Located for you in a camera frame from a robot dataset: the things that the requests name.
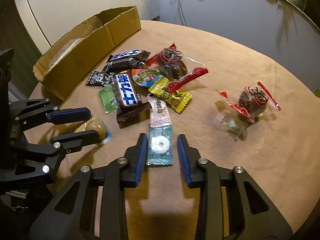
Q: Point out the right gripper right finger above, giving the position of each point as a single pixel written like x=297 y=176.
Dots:
x=232 y=205

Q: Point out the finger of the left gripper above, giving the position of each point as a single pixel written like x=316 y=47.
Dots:
x=62 y=113
x=67 y=143

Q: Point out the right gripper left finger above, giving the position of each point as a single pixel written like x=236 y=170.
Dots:
x=91 y=205

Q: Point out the jelly cup snack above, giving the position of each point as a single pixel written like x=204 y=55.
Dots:
x=96 y=123

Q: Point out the green candy packet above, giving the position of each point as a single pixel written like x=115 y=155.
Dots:
x=108 y=99

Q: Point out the black patterned candy packet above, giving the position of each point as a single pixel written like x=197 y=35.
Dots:
x=98 y=79

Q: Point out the Snickers bar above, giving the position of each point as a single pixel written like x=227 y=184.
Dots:
x=130 y=104
x=131 y=59

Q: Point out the red clear snack bag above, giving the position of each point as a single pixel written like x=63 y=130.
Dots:
x=178 y=68
x=244 y=109

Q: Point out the mint candy teal packet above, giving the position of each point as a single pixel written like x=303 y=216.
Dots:
x=159 y=146

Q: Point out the round lid jelly cup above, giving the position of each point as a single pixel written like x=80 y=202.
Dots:
x=146 y=77

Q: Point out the yellow candy packet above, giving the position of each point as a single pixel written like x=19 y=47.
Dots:
x=177 y=100

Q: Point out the cardboard box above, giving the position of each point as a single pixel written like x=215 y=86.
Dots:
x=75 y=54

